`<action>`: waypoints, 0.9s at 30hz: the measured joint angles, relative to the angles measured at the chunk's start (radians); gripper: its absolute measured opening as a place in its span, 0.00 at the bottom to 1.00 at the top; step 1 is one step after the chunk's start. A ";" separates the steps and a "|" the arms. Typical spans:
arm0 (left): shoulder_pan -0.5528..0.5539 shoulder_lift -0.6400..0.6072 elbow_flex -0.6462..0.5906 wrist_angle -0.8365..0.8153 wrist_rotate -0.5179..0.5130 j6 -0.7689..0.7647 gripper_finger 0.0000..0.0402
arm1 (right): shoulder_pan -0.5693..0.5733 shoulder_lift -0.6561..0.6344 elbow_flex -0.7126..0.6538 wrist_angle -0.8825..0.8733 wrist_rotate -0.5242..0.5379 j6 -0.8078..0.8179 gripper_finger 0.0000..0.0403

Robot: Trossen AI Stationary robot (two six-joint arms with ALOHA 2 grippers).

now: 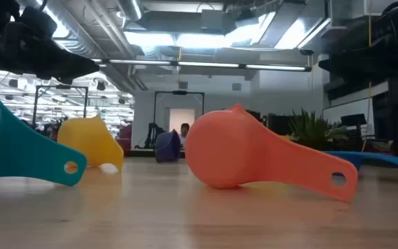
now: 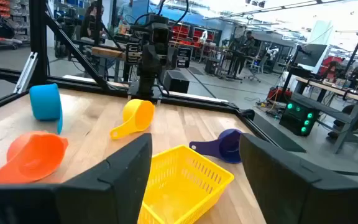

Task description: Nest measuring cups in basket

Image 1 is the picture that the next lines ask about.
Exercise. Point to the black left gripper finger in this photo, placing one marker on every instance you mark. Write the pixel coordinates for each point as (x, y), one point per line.
(71, 67)

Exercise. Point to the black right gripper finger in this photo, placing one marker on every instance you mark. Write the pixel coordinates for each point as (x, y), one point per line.
(340, 67)

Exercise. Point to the light blue plastic measuring cup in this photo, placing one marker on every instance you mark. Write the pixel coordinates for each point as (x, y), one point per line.
(375, 157)

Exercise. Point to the teal plastic measuring cup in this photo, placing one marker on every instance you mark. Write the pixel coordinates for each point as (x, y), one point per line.
(12, 145)

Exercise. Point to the navy blue plastic measuring cup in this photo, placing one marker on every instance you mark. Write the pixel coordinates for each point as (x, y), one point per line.
(167, 147)

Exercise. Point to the orange plastic measuring cup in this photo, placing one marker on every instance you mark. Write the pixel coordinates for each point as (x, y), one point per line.
(226, 148)

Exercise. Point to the black monitor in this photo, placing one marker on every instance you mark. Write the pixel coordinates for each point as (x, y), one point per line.
(353, 120)

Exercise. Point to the small artificial green plant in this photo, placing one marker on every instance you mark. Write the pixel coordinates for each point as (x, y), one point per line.
(309, 131)

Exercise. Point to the person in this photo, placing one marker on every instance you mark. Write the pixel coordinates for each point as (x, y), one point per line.
(184, 129)

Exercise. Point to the long ceiling light bar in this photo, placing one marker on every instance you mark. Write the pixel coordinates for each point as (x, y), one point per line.
(206, 64)

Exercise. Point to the black gantry frame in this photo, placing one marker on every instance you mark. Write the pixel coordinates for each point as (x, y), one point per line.
(61, 87)

